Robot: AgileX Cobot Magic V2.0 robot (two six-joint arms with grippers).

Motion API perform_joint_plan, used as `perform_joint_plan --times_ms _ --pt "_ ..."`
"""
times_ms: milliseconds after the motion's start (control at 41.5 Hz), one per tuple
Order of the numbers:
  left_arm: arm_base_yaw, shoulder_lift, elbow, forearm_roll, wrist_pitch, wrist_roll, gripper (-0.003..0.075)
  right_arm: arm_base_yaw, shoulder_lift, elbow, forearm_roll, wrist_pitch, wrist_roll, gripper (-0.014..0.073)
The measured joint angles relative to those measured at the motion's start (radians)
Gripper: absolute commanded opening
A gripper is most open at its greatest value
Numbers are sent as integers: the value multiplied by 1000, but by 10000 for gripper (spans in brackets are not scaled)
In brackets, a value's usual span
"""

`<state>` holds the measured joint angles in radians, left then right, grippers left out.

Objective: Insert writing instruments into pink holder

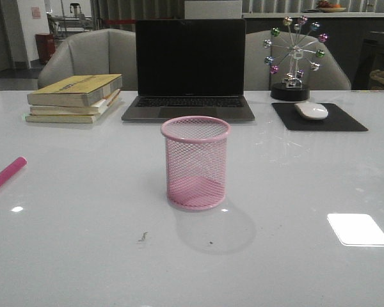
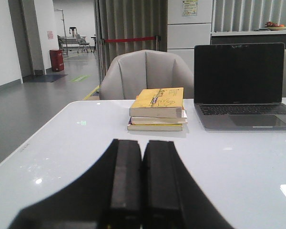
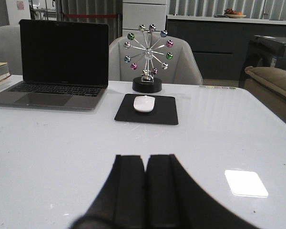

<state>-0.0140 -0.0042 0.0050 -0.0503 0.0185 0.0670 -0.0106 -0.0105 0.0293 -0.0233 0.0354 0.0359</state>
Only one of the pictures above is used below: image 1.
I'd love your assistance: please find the pink highlighter pen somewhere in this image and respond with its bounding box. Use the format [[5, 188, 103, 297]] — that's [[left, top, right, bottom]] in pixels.
[[0, 157, 28, 187]]

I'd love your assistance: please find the pink mesh pen holder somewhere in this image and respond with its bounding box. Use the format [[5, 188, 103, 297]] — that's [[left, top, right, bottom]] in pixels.
[[161, 116, 230, 210]]

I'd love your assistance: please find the dark grey laptop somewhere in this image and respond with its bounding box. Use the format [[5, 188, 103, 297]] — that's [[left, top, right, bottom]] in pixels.
[[122, 19, 255, 122]]

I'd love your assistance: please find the middle cream book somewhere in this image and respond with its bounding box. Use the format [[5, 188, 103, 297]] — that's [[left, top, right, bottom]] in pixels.
[[30, 90, 121, 115]]

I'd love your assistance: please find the bottom yellow book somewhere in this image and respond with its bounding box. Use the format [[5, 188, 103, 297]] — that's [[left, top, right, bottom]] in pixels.
[[24, 102, 115, 123]]

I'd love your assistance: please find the yellow book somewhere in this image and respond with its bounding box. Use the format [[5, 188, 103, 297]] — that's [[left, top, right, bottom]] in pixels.
[[24, 102, 115, 123], [27, 74, 122, 107]]

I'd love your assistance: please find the right grey armchair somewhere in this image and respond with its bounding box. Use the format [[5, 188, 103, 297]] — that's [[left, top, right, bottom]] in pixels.
[[244, 30, 351, 91]]

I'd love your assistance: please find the grey armchair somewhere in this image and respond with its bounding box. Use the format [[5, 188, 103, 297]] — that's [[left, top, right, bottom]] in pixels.
[[38, 29, 138, 91], [244, 30, 351, 91]]

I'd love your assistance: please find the white computer mouse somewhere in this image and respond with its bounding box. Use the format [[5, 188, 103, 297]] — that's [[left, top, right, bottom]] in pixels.
[[294, 102, 328, 120]]

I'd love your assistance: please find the top yellow book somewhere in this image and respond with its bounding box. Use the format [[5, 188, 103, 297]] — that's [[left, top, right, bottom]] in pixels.
[[27, 74, 122, 107]]

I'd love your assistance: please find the left grey armchair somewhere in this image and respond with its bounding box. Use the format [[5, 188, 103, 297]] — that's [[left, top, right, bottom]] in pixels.
[[38, 29, 138, 91]]

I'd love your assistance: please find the ferris wheel desk toy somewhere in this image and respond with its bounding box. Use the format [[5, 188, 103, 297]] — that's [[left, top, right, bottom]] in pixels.
[[262, 15, 328, 102]]

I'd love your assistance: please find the black mouse pad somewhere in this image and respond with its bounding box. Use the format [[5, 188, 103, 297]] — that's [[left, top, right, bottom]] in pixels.
[[271, 102, 369, 132]]

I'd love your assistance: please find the red barrier belt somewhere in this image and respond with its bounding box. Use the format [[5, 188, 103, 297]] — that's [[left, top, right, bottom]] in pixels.
[[103, 19, 136, 25]]

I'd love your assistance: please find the red trash bin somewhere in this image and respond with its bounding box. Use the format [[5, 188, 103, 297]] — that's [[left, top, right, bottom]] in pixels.
[[35, 33, 56, 65]]

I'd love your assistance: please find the fruit bowl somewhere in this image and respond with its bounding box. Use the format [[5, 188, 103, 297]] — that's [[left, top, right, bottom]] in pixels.
[[316, 0, 346, 13]]

